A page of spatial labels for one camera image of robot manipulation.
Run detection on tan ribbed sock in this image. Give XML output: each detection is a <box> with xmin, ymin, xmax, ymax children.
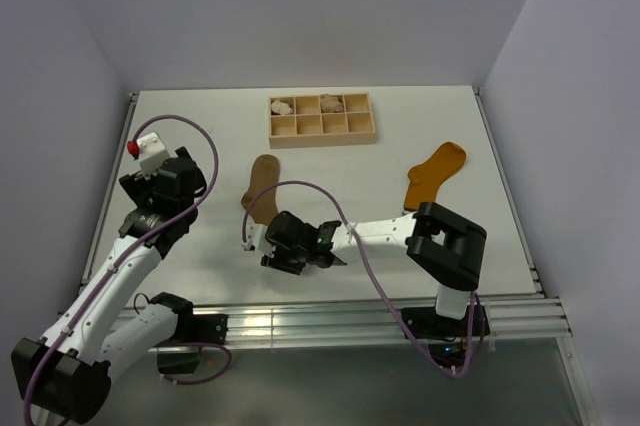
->
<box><xmin>241</xmin><ymin>154</ymin><xmax>280</xmax><ymax>226</ymax></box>

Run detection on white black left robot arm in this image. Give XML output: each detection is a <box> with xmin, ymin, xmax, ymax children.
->
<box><xmin>11</xmin><ymin>147</ymin><xmax>211</xmax><ymax>424</ymax></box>

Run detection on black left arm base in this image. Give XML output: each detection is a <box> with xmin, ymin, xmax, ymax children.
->
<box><xmin>154</xmin><ymin>314</ymin><xmax>233</xmax><ymax>386</ymax></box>

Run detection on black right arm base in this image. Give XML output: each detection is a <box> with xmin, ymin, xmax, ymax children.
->
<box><xmin>400</xmin><ymin>305</ymin><xmax>491</xmax><ymax>371</ymax></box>

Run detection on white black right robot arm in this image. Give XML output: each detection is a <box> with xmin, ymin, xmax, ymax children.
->
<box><xmin>245</xmin><ymin>202</ymin><xmax>487</xmax><ymax>336</ymax></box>

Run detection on wooden compartment tray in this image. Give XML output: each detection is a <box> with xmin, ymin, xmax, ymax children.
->
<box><xmin>268</xmin><ymin>93</ymin><xmax>377</xmax><ymax>149</ymax></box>

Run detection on cream rolled sock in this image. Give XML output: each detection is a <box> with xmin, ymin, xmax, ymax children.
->
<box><xmin>270</xmin><ymin>99</ymin><xmax>293</xmax><ymax>116</ymax></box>

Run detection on beige rolled sock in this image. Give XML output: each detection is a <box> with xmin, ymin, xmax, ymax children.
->
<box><xmin>319</xmin><ymin>94</ymin><xmax>345</xmax><ymax>114</ymax></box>

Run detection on mustard orange sock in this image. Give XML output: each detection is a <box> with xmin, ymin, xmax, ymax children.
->
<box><xmin>403</xmin><ymin>142</ymin><xmax>467</xmax><ymax>212</ymax></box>

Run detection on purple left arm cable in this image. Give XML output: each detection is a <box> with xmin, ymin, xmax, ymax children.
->
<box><xmin>22</xmin><ymin>114</ymin><xmax>234</xmax><ymax>425</ymax></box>

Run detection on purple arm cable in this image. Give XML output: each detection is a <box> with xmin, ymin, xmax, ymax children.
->
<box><xmin>241</xmin><ymin>180</ymin><xmax>484</xmax><ymax>381</ymax></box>
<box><xmin>22</xmin><ymin>114</ymin><xmax>234</xmax><ymax>425</ymax></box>

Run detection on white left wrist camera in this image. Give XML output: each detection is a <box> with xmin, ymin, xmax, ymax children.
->
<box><xmin>127</xmin><ymin>132</ymin><xmax>170</xmax><ymax>178</ymax></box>

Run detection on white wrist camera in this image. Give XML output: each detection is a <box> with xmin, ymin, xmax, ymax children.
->
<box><xmin>242</xmin><ymin>224</ymin><xmax>271</xmax><ymax>254</ymax></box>
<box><xmin>127</xmin><ymin>132</ymin><xmax>170</xmax><ymax>178</ymax></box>

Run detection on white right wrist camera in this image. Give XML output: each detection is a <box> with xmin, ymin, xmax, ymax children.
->
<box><xmin>242</xmin><ymin>224</ymin><xmax>271</xmax><ymax>254</ymax></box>

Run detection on aluminium table edge rail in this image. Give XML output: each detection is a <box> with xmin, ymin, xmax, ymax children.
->
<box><xmin>77</xmin><ymin>92</ymin><xmax>140</xmax><ymax>295</ymax></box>

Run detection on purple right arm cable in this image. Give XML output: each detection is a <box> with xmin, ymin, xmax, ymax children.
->
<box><xmin>241</xmin><ymin>180</ymin><xmax>484</xmax><ymax>381</ymax></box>

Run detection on aluminium front frame rails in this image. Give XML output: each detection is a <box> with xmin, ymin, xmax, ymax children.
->
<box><xmin>188</xmin><ymin>295</ymin><xmax>572</xmax><ymax>350</ymax></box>

